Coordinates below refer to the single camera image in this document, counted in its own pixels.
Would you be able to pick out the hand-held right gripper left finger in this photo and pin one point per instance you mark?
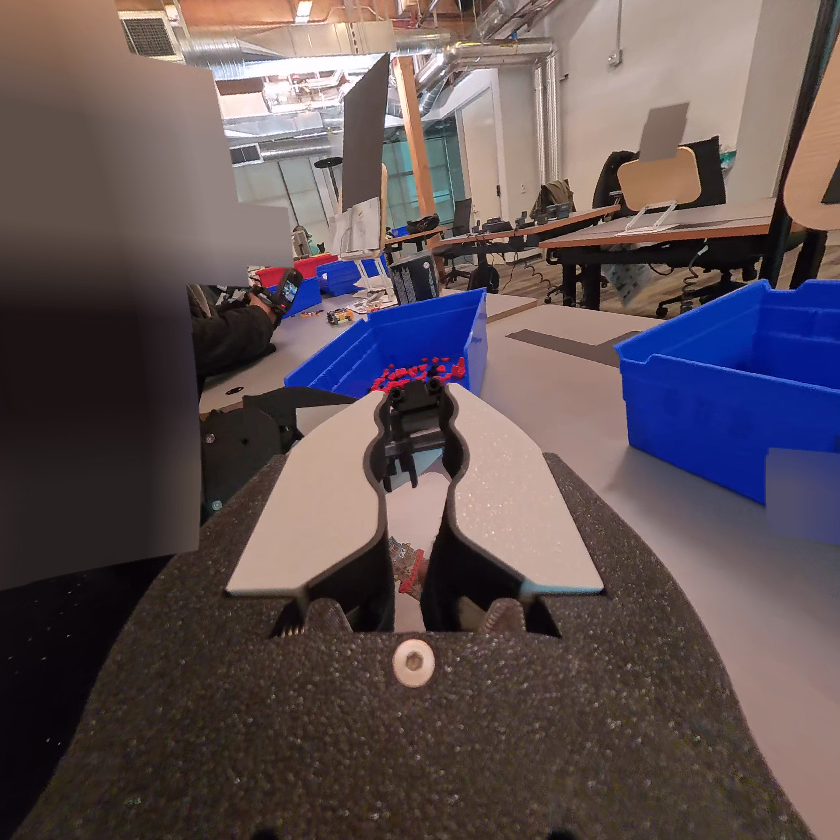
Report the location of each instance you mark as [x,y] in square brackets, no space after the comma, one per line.
[315,512]

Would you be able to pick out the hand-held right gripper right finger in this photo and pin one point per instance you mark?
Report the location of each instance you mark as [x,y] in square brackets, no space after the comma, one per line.
[518,512]

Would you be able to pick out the small black lego piece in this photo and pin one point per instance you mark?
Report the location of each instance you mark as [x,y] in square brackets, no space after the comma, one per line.
[415,400]

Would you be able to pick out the another person's forearm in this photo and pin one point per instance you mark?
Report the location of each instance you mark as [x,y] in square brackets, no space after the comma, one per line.
[229,341]

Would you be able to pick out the small lego model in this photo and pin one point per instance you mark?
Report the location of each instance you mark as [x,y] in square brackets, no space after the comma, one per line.
[341,316]

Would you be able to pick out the pile of red lego bricks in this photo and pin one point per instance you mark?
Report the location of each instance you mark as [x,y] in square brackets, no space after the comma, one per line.
[407,375]

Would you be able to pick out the white instruction booklet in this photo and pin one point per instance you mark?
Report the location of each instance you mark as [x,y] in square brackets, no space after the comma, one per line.
[417,512]

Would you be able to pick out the small blue bin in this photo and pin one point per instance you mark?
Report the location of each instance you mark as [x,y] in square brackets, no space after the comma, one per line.
[341,279]

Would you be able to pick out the blue bin with black divider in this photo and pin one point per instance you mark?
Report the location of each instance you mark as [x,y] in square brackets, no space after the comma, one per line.
[689,407]

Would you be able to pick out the blue bin holding red bricks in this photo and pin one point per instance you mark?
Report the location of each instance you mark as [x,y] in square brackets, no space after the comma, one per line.
[420,334]

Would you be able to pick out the black cardboard box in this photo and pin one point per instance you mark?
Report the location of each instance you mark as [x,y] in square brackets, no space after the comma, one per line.
[413,279]

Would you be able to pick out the person's black clothing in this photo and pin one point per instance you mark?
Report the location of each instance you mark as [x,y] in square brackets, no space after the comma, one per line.
[52,656]

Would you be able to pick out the wooden edged office desk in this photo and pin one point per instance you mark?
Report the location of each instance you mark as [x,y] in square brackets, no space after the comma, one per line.
[564,220]
[689,229]

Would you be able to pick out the wooden pillar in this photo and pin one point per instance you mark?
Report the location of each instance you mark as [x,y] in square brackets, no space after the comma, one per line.
[413,131]

